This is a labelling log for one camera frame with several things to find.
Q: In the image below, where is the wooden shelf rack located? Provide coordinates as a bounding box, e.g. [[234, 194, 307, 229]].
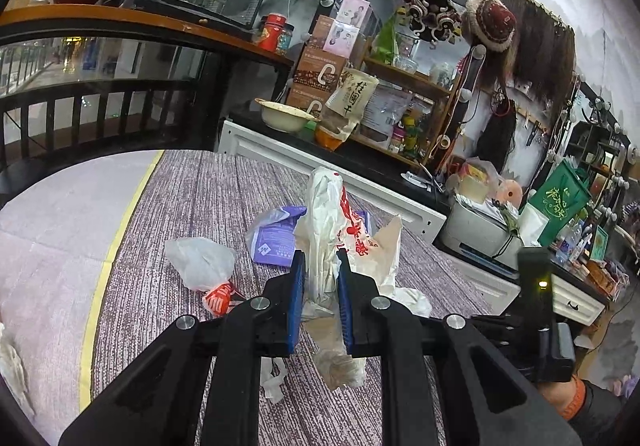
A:
[[350, 0, 481, 167]]

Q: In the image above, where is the black railing with wooden ledge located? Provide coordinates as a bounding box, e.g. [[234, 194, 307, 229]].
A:
[[0, 4, 296, 191]]

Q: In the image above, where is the red snack wrapper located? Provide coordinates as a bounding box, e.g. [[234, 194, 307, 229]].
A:
[[202, 282, 246, 317]]

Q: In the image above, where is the water bottle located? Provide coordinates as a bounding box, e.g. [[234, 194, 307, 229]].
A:
[[555, 221, 583, 263]]

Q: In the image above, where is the black hanging tassel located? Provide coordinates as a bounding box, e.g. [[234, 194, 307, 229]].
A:
[[477, 98, 517, 173]]

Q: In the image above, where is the green tote bag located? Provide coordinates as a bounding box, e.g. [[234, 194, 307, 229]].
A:
[[527, 158, 593, 247]]

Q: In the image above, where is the red can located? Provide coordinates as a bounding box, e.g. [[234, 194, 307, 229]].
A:
[[259, 13, 288, 52]]

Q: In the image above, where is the small white plastic bag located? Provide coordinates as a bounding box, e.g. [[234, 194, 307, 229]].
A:
[[165, 237, 237, 293]]

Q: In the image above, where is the brown coffee box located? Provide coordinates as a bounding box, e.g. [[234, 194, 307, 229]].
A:
[[287, 86, 327, 119], [299, 56, 347, 89]]

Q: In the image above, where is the cream bowl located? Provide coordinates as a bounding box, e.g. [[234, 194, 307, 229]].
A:
[[254, 98, 321, 134]]

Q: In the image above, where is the plastic bag with yellow box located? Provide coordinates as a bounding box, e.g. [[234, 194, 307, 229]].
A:
[[450, 158, 501, 204]]

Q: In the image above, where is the ornate beaded headpiece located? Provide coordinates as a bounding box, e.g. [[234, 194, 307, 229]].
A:
[[402, 0, 463, 44]]

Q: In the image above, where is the red knitted hat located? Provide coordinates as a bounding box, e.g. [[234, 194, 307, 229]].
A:
[[462, 0, 518, 56]]

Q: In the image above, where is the person's right forearm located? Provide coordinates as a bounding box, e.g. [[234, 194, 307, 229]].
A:
[[539, 373, 640, 437]]

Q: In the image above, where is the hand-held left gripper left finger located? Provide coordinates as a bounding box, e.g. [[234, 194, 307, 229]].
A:
[[59, 250, 307, 446]]

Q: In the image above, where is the beige snack bag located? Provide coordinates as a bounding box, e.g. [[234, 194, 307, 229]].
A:
[[315, 68, 380, 153]]

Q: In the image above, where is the white drawer unit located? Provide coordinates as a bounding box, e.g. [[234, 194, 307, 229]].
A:
[[550, 271, 616, 327]]

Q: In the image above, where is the cream plastic bag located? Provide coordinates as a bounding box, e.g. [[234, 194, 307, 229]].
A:
[[259, 167, 433, 402]]

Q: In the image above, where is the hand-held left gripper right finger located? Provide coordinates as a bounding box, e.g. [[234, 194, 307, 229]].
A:
[[336, 250, 583, 446]]

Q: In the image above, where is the purple print plastic bag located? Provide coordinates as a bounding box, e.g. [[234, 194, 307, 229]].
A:
[[245, 205, 373, 267]]

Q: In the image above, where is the orange wristband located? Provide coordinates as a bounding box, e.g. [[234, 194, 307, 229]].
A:
[[565, 374, 587, 422]]

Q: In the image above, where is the pink round toy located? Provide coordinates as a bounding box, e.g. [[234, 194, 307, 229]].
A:
[[492, 178, 523, 209]]

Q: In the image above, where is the white printer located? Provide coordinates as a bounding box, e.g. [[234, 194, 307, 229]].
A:
[[442, 198, 523, 271]]

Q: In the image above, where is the white crumpled tissue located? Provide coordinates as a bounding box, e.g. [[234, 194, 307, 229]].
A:
[[0, 323, 28, 419]]

